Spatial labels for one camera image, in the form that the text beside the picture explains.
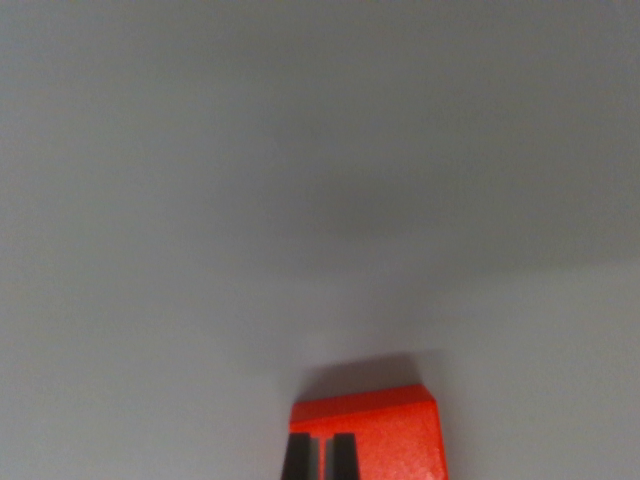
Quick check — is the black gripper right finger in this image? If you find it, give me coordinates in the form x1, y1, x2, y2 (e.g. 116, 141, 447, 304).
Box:
325, 432, 363, 480

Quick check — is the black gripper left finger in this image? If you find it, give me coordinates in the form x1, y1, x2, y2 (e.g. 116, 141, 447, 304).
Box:
281, 431, 323, 480

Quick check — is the red block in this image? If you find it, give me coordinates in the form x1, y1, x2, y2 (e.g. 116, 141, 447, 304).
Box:
288, 383, 448, 480

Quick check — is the grey plastic tray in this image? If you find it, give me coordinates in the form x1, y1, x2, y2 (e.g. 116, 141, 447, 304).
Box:
0, 0, 640, 480

